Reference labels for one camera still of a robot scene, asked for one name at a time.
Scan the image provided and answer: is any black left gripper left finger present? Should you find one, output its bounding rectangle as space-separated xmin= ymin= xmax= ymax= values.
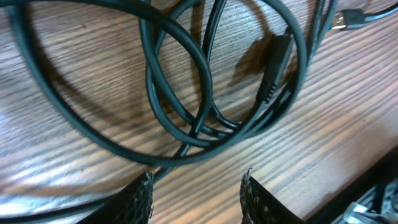
xmin=78 ymin=172 xmax=154 ymax=224

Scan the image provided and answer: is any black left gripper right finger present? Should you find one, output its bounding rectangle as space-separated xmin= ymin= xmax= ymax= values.
xmin=239 ymin=169 xmax=305 ymax=224

